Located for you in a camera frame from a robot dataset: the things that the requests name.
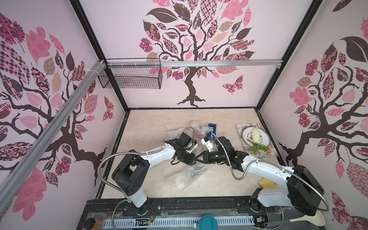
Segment clear bubble wrap sheet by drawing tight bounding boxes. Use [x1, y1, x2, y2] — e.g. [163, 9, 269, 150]
[166, 163, 209, 190]
[167, 127, 192, 140]
[191, 121, 212, 139]

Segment blue tape dispenser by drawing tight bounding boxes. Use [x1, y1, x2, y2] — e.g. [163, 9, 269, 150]
[209, 123, 217, 134]

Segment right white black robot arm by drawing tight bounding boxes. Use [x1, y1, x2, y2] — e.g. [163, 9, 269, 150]
[200, 137, 331, 216]

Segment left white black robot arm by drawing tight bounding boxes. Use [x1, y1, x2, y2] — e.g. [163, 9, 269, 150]
[111, 140, 197, 209]

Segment left flexible metal conduit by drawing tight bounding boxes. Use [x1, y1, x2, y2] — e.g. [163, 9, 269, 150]
[97, 126, 196, 202]

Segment flexible metal conduit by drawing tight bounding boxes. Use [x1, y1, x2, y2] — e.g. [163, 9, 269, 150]
[97, 126, 196, 202]
[211, 133, 331, 212]

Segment floral square placemat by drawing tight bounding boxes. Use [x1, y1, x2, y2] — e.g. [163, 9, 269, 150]
[236, 123, 278, 158]

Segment white artificial rose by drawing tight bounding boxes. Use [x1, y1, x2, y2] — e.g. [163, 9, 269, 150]
[248, 127, 270, 152]

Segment right flexible metal conduit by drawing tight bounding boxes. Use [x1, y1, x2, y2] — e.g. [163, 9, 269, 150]
[211, 133, 331, 212]

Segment round white plate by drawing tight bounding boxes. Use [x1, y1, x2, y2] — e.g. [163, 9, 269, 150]
[241, 126, 271, 147]

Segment yellow green sponge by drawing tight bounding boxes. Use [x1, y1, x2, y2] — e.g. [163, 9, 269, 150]
[258, 178, 278, 190]

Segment teal round lid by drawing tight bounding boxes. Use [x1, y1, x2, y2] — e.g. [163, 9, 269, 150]
[193, 215, 218, 230]

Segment brown jar black lid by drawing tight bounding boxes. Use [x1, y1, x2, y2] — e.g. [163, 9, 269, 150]
[83, 218, 105, 230]

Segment cream plastic ladle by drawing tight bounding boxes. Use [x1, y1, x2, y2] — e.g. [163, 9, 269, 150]
[263, 209, 326, 229]

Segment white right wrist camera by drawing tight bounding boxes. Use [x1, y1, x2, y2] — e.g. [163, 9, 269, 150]
[201, 137, 216, 152]

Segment white slotted cable duct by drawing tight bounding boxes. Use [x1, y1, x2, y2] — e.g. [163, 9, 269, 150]
[103, 216, 255, 230]

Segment black wire basket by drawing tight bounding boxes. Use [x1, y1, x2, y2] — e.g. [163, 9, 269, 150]
[98, 58, 163, 89]

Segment rear aluminium frame bar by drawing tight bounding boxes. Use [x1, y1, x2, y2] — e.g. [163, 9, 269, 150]
[107, 59, 283, 68]

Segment aluminium frame bar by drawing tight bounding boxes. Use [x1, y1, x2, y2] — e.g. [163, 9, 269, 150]
[107, 59, 283, 68]
[1, 60, 105, 213]

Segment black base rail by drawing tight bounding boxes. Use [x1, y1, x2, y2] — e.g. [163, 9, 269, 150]
[76, 196, 303, 230]

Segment left aluminium frame bar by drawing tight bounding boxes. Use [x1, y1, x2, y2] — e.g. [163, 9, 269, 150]
[1, 60, 105, 213]

